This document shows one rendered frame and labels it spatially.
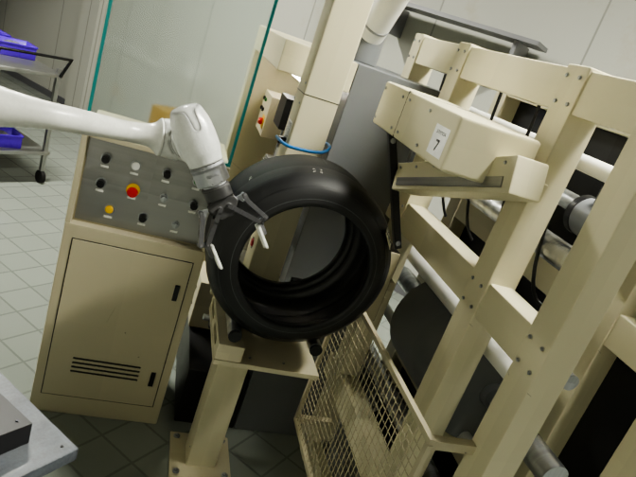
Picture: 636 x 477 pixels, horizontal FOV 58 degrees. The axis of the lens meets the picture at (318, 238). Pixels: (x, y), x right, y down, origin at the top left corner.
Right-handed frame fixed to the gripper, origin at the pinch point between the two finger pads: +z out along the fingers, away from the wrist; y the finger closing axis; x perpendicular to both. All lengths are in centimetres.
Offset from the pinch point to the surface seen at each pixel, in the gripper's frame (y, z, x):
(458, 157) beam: 57, -7, -25
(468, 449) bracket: 32, 67, -33
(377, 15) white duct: 100, -47, 71
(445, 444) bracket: 26, 62, -32
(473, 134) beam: 61, -12, -27
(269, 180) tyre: 17.8, -13.2, 13.0
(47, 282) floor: -77, 34, 222
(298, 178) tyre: 25.5, -11.1, 9.6
